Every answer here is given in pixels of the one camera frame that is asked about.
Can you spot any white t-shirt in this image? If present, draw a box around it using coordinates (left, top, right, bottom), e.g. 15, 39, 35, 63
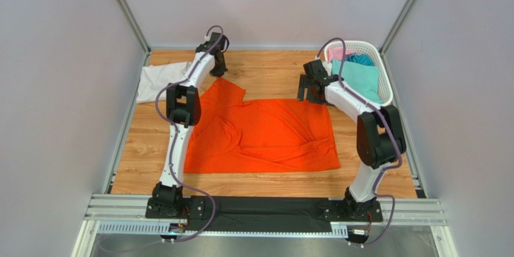
136, 62, 192, 104

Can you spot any orange t-shirt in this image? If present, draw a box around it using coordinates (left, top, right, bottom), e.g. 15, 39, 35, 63
184, 78, 340, 174

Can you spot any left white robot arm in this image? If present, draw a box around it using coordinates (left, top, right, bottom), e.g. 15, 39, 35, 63
145, 31, 229, 219

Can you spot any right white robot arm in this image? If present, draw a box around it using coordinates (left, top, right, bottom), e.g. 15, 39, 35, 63
297, 59, 406, 220

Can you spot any pink t-shirt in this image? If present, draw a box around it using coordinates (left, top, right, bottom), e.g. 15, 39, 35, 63
326, 46, 353, 63

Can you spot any teal t-shirt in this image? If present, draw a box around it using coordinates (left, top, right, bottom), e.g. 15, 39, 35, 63
341, 61, 383, 104

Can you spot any blue t-shirt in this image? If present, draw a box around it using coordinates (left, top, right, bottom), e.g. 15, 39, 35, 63
345, 54, 375, 66

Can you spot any white plastic laundry basket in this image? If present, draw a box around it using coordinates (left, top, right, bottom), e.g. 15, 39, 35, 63
319, 40, 393, 106

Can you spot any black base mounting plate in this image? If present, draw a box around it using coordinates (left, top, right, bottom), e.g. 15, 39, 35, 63
144, 195, 384, 233

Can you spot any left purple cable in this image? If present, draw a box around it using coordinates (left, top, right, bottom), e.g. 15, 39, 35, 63
154, 25, 225, 243

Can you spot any purple cable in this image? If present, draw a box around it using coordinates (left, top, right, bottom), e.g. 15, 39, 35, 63
154, 25, 225, 243
316, 37, 404, 247

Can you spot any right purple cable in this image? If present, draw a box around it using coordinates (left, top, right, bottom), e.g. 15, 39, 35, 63
316, 37, 404, 247

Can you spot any left aluminium corner post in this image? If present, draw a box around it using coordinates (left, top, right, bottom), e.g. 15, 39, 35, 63
115, 0, 151, 55

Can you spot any aluminium corner post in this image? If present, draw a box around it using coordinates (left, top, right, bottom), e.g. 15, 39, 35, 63
380, 0, 418, 56
115, 0, 151, 55

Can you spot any right aluminium corner post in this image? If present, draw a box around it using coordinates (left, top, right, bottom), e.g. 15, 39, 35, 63
380, 0, 418, 56

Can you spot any aluminium frame rail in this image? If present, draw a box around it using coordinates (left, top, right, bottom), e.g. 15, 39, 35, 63
72, 194, 457, 256

